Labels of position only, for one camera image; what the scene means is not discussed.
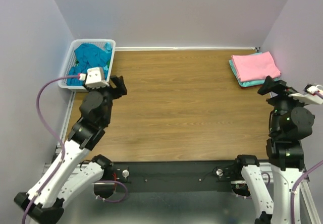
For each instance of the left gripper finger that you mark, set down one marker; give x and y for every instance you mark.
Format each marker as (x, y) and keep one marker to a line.
(118, 81)
(119, 91)

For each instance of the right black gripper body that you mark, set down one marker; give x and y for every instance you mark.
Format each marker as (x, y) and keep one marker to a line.
(281, 103)

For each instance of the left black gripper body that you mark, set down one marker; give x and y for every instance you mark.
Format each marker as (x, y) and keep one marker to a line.
(106, 91)

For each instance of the pink t shirt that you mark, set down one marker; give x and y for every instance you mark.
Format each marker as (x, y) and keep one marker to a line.
(256, 66)

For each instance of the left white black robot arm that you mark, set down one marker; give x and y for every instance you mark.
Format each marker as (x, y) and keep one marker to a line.
(45, 202)

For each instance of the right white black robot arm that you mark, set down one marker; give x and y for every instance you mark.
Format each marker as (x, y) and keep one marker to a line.
(287, 166)

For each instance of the folded teal t shirt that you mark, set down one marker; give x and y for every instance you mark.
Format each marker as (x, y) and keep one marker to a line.
(249, 83)

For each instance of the light teal cloth in basket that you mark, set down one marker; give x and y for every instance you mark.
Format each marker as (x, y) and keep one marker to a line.
(108, 48)

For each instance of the blue t shirt in basket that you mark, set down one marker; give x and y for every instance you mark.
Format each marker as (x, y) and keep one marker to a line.
(90, 56)

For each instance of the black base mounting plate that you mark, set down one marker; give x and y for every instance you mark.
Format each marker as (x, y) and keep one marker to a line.
(169, 176)

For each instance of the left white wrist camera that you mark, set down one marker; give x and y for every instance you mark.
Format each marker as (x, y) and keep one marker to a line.
(95, 78)

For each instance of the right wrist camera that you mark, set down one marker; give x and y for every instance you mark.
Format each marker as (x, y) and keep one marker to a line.
(312, 95)

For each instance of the aluminium frame rail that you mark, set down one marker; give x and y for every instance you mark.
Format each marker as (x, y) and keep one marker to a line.
(308, 210)

